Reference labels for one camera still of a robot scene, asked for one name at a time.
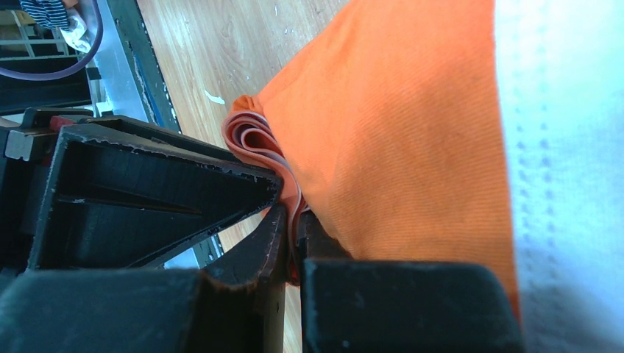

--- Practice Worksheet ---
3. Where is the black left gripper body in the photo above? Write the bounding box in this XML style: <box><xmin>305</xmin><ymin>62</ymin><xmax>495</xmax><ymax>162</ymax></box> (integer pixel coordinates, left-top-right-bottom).
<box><xmin>1</xmin><ymin>108</ymin><xmax>95</xmax><ymax>283</ymax></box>

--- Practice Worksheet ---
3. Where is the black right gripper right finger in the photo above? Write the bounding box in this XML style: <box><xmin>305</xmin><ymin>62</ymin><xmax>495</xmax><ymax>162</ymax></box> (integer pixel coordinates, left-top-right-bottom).
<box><xmin>299</xmin><ymin>212</ymin><xmax>525</xmax><ymax>352</ymax></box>

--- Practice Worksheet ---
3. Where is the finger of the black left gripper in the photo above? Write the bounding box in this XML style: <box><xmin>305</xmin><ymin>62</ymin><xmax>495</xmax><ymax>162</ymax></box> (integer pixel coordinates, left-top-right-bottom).
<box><xmin>28</xmin><ymin>122</ymin><xmax>283</xmax><ymax>270</ymax></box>

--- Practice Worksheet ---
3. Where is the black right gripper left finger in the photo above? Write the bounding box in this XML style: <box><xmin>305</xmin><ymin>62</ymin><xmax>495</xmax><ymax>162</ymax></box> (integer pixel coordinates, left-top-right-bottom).
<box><xmin>1</xmin><ymin>205</ymin><xmax>288</xmax><ymax>352</ymax></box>

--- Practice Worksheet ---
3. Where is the orange underwear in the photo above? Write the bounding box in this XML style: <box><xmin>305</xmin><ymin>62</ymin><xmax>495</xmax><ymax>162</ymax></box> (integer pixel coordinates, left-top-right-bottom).
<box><xmin>221</xmin><ymin>1</ymin><xmax>520</xmax><ymax>313</ymax></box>

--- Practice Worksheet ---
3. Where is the grey striped underwear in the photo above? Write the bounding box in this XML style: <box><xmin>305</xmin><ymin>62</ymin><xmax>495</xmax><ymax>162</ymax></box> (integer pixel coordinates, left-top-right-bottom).
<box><xmin>19</xmin><ymin>0</ymin><xmax>70</xmax><ymax>29</ymax></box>

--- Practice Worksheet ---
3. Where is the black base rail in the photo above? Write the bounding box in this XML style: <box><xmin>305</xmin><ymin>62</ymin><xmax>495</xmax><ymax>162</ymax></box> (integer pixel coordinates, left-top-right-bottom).
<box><xmin>105</xmin><ymin>0</ymin><xmax>182</xmax><ymax>133</ymax></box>

